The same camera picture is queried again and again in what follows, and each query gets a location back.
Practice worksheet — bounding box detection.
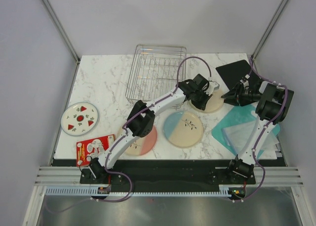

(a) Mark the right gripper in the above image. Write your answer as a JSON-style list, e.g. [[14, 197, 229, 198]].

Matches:
[[220, 82, 261, 107]]

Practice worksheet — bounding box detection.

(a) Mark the green and cream plate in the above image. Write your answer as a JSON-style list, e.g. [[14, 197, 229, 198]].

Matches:
[[189, 89, 224, 113]]

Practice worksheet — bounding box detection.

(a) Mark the metal wire dish rack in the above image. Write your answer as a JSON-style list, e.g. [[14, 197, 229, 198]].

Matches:
[[125, 44, 187, 105]]

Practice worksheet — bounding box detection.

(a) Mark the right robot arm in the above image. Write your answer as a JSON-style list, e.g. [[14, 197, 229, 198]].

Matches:
[[222, 80, 294, 184]]

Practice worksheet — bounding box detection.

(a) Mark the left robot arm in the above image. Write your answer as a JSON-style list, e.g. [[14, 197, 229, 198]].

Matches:
[[88, 74, 214, 183]]

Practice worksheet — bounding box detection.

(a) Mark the black square mat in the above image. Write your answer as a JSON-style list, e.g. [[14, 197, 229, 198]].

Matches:
[[215, 60, 251, 90]]

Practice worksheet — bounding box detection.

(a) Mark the teal cutting mat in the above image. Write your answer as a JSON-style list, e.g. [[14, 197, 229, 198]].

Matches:
[[211, 105, 280, 160]]

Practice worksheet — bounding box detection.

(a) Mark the blue and cream plate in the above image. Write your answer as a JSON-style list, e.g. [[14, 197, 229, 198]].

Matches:
[[162, 112, 204, 148]]

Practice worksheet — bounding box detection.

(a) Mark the pink and cream plate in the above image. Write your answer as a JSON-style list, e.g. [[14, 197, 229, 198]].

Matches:
[[124, 126, 158, 156]]

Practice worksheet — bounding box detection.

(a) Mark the red instruction card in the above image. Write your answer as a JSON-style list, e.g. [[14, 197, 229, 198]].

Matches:
[[76, 134, 116, 167]]

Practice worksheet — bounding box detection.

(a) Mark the watermelon pattern plate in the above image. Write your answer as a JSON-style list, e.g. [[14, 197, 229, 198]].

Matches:
[[61, 102, 99, 136]]

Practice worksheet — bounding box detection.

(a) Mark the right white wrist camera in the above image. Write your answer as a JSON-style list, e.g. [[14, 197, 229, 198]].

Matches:
[[240, 74, 250, 86]]

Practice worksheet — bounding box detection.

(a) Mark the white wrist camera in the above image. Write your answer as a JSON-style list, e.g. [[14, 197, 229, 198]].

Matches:
[[206, 80, 220, 95], [240, 74, 250, 86]]

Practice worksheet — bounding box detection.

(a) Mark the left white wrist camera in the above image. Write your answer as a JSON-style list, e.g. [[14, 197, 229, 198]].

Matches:
[[206, 80, 220, 95]]

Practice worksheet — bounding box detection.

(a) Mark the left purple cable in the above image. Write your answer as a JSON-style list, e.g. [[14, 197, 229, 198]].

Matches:
[[45, 56, 212, 213]]

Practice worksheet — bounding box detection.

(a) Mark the right aluminium frame post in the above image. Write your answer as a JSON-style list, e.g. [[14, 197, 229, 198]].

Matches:
[[248, 0, 290, 59]]

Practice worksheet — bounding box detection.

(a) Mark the aluminium frame post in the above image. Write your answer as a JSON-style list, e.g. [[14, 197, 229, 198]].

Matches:
[[40, 0, 80, 64], [248, 0, 290, 59]]

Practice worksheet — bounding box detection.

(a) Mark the left aluminium frame post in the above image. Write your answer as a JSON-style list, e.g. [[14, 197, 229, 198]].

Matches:
[[40, 0, 80, 64]]

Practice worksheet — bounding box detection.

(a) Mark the white slotted cable duct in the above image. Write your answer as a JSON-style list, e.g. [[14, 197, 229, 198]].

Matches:
[[44, 185, 244, 197]]

